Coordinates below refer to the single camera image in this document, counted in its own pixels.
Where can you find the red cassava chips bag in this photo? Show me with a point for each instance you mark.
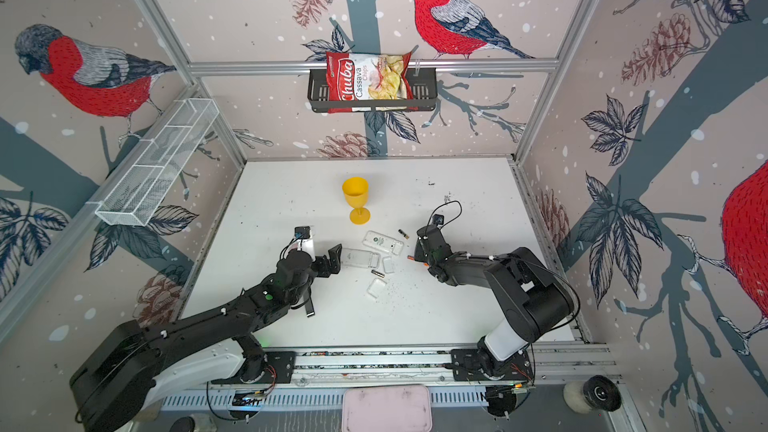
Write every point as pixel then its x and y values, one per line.
pixel 364 77

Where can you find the black wall basket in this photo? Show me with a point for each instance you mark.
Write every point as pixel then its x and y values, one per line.
pixel 414 90

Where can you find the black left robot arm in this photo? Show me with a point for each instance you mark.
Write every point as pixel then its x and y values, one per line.
pixel 123 374

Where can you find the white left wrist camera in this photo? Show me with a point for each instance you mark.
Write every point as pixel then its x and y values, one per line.
pixel 304 240

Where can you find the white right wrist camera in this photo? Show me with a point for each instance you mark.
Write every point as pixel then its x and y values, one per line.
pixel 437 220

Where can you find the white air conditioner remote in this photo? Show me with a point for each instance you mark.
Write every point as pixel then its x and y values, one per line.
pixel 383 243

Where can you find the white battery cover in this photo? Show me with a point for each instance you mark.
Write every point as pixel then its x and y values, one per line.
pixel 376 288

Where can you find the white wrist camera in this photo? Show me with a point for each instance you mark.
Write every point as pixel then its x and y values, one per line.
pixel 437 220
pixel 304 240

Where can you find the pink tray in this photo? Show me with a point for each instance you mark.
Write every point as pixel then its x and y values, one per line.
pixel 387 408

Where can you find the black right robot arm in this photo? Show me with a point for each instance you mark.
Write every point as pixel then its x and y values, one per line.
pixel 530 296

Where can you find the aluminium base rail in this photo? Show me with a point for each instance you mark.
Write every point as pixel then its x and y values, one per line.
pixel 543 363

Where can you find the white tape roll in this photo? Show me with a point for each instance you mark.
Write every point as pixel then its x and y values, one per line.
pixel 596 393

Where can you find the yellow plastic goblet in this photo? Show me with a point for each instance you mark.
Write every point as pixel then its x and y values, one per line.
pixel 355 192

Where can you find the small remote battery cover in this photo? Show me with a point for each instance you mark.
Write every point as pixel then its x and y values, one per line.
pixel 388 265

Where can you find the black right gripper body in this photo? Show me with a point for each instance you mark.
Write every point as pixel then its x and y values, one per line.
pixel 420 256

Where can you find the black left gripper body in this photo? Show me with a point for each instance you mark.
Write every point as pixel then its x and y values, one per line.
pixel 317 268

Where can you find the pink handled knife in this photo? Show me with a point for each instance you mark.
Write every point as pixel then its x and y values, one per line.
pixel 309 308

